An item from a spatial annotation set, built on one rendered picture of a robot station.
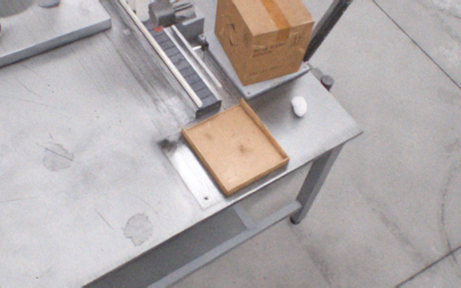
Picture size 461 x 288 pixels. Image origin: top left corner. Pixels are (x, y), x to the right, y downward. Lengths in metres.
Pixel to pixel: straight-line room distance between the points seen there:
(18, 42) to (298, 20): 1.03
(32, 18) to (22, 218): 0.82
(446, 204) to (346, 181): 0.53
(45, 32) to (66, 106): 0.33
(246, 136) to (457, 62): 2.11
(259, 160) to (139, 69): 0.59
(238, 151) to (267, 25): 0.45
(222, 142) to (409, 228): 1.33
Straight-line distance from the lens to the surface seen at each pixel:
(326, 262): 2.63
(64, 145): 1.86
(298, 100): 1.97
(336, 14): 2.59
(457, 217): 3.01
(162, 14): 1.52
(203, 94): 1.90
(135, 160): 1.80
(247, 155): 1.82
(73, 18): 2.17
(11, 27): 2.18
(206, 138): 1.85
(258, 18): 1.85
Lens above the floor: 2.37
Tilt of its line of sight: 56 degrees down
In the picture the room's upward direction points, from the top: 11 degrees clockwise
